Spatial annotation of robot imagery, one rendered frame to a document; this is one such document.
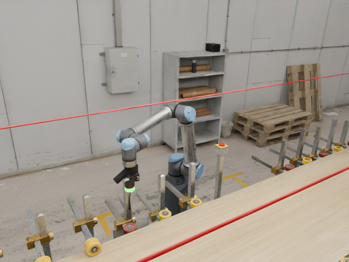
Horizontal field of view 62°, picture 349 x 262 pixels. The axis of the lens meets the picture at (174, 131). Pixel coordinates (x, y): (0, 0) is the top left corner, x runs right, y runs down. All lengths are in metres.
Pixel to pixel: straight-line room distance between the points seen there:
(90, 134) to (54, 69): 1.05
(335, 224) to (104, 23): 3.48
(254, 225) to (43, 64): 3.20
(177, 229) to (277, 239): 0.59
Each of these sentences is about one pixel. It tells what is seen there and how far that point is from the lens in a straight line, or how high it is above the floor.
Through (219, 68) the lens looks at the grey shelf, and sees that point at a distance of 4.88.
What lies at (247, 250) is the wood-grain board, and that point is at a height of 0.90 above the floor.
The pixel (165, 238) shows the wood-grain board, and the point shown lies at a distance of 1.81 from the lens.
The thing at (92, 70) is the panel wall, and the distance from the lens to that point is 4.26.
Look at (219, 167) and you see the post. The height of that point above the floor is 1.05.
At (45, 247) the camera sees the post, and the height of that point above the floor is 0.89.
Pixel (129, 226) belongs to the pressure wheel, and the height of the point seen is 0.91.
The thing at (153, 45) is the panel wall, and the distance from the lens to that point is 4.53.
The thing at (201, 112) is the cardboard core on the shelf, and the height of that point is 0.58.
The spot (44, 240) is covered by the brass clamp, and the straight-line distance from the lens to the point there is 1.85.
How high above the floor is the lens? 2.12
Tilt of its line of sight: 22 degrees down
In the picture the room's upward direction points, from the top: 1 degrees clockwise
